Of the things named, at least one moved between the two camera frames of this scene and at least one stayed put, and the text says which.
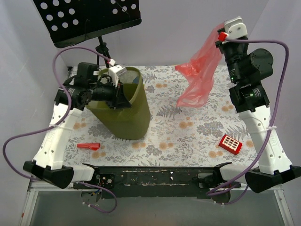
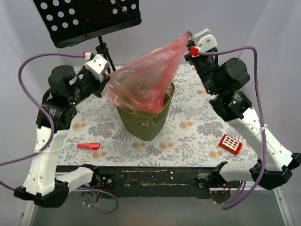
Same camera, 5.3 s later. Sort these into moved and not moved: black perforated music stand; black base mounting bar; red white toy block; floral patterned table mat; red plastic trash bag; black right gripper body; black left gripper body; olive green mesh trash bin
Moved: olive green mesh trash bin; red plastic trash bag; black left gripper body; black right gripper body
Not moved: black base mounting bar; black perforated music stand; floral patterned table mat; red white toy block
